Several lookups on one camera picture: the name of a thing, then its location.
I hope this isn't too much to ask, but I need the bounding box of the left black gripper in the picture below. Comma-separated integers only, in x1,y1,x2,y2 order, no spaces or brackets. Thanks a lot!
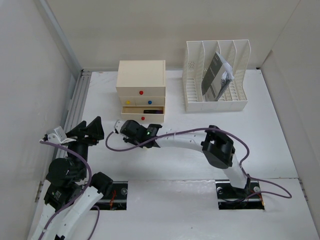
62,115,104,179

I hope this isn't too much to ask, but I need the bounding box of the purple capped black highlighter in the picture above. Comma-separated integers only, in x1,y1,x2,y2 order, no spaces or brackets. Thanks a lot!
143,109,164,114

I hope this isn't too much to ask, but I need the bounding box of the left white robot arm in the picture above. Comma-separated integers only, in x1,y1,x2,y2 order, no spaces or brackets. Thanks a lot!
31,116,113,240

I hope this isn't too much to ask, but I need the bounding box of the cream drawer cabinet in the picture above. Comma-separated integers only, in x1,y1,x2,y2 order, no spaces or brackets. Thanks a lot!
115,59,167,108

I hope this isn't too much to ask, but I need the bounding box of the dark grey booklet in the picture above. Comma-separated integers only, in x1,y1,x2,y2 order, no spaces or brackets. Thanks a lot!
201,52,235,102

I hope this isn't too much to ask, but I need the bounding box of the white mesh file organizer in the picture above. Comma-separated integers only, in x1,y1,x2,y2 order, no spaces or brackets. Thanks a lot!
182,39,251,112

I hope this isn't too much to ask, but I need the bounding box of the aluminium rail frame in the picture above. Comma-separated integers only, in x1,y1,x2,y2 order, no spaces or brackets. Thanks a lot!
49,68,92,180

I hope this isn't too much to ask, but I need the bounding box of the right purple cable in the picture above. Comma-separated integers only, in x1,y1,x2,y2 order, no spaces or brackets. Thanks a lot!
105,126,293,201

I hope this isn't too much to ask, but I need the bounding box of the purple cable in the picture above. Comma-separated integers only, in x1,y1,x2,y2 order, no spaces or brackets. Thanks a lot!
37,139,101,240
105,126,293,201

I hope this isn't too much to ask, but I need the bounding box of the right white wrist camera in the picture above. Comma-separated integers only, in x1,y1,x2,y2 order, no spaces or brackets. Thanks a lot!
114,119,125,134

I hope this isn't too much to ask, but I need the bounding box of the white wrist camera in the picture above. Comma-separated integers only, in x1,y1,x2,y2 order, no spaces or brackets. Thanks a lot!
114,119,125,134
43,126,75,145

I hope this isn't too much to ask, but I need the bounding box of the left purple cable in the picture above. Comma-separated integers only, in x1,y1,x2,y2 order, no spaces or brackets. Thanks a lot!
37,139,101,240

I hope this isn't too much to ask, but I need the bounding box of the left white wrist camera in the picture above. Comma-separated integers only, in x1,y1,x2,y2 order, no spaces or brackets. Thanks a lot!
43,126,75,145

